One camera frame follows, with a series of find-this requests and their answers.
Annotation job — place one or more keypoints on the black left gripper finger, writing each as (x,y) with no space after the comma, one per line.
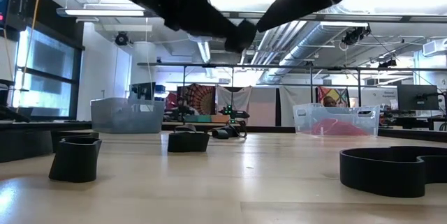
(216,21)

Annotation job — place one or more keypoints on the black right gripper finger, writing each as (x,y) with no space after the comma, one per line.
(283,13)

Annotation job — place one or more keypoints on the red rubber band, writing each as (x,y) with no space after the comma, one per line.
(352,130)
(335,128)
(321,131)

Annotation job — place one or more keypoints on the grey translucent plastic basket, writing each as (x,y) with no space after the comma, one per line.
(122,116)

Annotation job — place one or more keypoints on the large black rubber band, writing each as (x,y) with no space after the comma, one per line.
(384,178)

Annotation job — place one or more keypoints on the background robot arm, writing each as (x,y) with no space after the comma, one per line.
(237,114)

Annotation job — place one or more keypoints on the white ceiling unit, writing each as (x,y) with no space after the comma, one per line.
(200,39)

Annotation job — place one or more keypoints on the black pipe rack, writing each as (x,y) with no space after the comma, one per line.
(279,67)

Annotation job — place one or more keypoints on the black ceiling-hung device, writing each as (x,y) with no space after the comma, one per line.
(356,35)

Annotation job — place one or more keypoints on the round black ceiling fixture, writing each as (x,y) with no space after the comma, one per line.
(121,39)

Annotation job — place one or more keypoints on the white round column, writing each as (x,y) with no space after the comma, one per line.
(143,60)

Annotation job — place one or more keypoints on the white hanging cloth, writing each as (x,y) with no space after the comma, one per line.
(241,96)
(297,95)

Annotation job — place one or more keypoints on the black ceiling spotlight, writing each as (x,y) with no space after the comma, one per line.
(387,63)

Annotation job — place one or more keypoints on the orange box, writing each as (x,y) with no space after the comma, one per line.
(220,118)

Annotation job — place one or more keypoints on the geometric colourful tapestry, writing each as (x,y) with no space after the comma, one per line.
(337,93)

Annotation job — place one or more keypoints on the teal box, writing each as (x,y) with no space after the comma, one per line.
(199,118)

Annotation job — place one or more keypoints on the pale partition panel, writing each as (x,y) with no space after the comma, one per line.
(262,109)

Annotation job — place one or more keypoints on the clear plastic basket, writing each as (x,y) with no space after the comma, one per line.
(328,112)

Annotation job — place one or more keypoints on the large glass window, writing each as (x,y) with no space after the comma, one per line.
(45,60)

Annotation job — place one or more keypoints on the black computer monitor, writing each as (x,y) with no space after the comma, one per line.
(417,96)

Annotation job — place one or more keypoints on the mandala wall tapestry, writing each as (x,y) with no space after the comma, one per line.
(200,98)

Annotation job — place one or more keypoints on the white wall sign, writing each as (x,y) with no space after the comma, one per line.
(380,95)

